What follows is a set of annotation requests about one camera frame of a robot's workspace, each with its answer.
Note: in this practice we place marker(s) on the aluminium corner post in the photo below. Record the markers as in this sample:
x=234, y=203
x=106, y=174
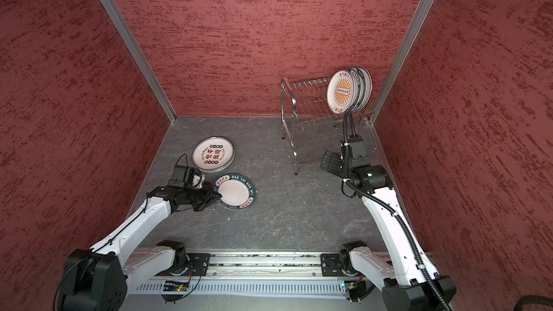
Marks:
x=422, y=10
x=138, y=56

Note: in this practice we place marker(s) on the right aluminium corner post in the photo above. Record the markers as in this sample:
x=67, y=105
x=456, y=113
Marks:
x=422, y=10

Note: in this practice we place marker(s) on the small circuit board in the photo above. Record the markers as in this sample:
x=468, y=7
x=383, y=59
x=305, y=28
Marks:
x=354, y=290
x=175, y=286

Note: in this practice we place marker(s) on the left aluminium corner post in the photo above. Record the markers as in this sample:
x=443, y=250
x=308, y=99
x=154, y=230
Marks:
x=138, y=56

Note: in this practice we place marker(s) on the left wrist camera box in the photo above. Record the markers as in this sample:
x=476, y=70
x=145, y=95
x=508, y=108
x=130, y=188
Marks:
x=186, y=177

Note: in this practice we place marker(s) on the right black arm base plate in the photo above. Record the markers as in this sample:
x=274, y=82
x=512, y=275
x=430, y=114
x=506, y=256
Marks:
x=337, y=264

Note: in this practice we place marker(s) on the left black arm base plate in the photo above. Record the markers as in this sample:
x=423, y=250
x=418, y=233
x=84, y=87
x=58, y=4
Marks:
x=197, y=264

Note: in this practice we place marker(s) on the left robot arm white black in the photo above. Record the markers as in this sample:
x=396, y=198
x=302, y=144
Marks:
x=101, y=277

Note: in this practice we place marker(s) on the patterned plate green rim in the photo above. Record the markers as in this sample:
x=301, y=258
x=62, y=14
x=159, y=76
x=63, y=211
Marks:
x=237, y=192

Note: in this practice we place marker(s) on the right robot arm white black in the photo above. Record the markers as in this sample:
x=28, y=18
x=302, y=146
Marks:
x=435, y=291

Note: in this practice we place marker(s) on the aluminium mounting rail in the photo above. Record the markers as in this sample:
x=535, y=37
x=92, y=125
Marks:
x=303, y=265

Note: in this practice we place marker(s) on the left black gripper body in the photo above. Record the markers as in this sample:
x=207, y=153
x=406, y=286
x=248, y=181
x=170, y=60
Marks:
x=199, y=197

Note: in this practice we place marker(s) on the chrome wire dish rack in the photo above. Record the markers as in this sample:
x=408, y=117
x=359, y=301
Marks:
x=307, y=122

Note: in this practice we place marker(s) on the patterned plate dark rim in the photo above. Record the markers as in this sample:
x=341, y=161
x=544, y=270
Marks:
x=361, y=88

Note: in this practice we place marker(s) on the left small circuit board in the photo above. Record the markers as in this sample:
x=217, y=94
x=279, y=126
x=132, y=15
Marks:
x=175, y=286

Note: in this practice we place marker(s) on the right small circuit board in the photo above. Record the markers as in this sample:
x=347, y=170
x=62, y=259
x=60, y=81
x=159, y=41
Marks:
x=354, y=290

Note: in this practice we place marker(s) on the plate orange sunburst pattern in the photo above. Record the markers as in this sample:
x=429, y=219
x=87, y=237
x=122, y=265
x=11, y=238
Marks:
x=342, y=91

